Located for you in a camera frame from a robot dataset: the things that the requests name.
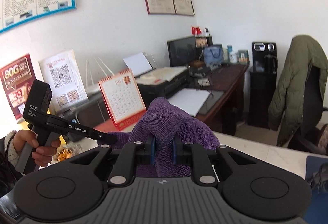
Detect purple microfiber towel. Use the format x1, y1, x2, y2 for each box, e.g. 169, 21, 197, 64
109, 97, 220, 178

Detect black printer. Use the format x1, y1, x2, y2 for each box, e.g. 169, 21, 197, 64
136, 66, 190, 108

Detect person's left hand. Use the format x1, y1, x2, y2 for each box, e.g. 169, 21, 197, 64
12, 130, 61, 167

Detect red promotional sign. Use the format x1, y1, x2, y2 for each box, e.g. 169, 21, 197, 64
1, 54, 36, 120

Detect framed certificate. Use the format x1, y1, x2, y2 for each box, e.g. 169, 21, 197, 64
173, 0, 195, 16
145, 0, 176, 15

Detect blue handbag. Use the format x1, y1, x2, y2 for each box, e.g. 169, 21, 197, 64
203, 45, 224, 66

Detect dark wooden desk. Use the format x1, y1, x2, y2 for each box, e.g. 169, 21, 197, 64
185, 64, 249, 125

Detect left framed certificate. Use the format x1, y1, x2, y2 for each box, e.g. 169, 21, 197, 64
145, 0, 176, 15

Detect white mug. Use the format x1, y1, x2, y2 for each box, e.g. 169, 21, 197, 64
229, 51, 238, 64

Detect white QR code sign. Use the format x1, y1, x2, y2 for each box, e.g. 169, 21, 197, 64
39, 50, 88, 114

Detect black water dispenser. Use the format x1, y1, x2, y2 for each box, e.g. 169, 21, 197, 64
247, 42, 277, 129

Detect black office chair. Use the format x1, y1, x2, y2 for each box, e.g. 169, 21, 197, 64
287, 66, 327, 155

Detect right framed certificate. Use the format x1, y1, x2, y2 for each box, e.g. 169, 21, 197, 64
173, 0, 195, 16

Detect small red flags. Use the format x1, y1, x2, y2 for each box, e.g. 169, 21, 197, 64
191, 26, 202, 36

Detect white paper stack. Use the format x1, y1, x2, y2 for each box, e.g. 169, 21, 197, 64
168, 89, 210, 117

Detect red desk calendar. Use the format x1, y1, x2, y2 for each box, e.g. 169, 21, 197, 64
98, 69, 146, 131

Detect green padded jacket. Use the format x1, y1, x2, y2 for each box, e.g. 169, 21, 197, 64
268, 35, 327, 146

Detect black electric kettle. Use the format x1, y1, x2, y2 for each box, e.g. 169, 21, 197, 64
264, 54, 278, 74

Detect white security camera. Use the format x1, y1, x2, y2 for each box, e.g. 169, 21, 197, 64
204, 28, 210, 37

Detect blue desk mat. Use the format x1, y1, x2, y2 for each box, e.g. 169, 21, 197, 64
304, 156, 328, 224

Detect black computer monitor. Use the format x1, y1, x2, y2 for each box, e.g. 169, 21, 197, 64
167, 36, 198, 67

